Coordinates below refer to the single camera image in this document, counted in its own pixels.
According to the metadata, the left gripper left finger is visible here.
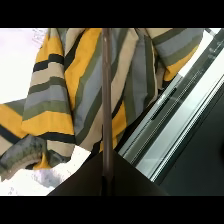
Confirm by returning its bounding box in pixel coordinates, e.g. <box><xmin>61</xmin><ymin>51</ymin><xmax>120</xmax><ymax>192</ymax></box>
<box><xmin>47</xmin><ymin>150</ymin><xmax>104</xmax><ymax>197</ymax></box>

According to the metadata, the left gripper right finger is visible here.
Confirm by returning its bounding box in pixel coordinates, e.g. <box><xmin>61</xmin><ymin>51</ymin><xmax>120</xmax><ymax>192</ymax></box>
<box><xmin>111</xmin><ymin>149</ymin><xmax>168</xmax><ymax>197</ymax></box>

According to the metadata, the brown clothes hanger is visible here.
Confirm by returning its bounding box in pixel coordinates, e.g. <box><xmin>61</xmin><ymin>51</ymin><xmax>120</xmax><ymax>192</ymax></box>
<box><xmin>101</xmin><ymin>27</ymin><xmax>115</xmax><ymax>197</ymax></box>

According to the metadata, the yellow grey striped shirt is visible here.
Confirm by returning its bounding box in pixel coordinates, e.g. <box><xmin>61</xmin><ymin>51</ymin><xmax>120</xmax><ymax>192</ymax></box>
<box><xmin>0</xmin><ymin>27</ymin><xmax>205</xmax><ymax>183</ymax></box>

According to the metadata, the silver frame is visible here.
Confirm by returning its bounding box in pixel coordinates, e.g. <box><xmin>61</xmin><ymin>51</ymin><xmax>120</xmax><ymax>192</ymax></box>
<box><xmin>118</xmin><ymin>27</ymin><xmax>224</xmax><ymax>183</ymax></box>

